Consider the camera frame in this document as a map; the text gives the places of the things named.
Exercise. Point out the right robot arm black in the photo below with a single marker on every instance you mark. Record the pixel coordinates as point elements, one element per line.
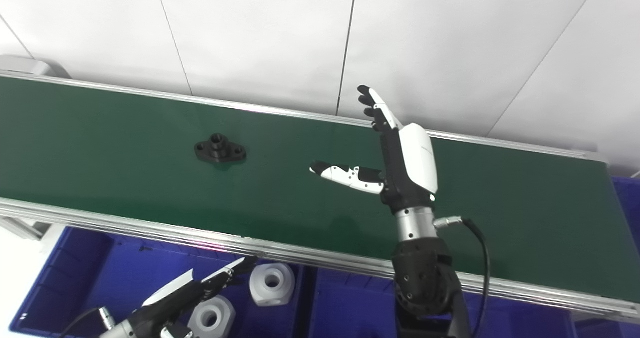
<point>425,278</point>

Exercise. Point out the black flange part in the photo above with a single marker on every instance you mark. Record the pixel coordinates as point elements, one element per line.
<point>220,150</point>

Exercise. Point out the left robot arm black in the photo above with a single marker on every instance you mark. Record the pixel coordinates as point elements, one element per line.
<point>120,330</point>

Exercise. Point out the green conveyor belt aluminium frame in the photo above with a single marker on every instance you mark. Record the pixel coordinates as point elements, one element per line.
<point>125,168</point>

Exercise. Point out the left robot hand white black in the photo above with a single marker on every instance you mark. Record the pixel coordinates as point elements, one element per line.
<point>172,300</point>

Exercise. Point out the aluminium conveyor support leg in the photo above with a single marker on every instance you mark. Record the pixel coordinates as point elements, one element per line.
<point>20,228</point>

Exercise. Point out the blue plastic bin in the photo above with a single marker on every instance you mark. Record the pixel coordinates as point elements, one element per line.
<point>360,308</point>
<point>115,273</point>
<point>629,213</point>

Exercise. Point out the white hexagonal nut part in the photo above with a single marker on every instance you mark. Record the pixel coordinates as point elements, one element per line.
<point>271,284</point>
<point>215,318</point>

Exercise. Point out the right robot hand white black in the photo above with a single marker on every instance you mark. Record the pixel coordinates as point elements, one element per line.
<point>407,163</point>

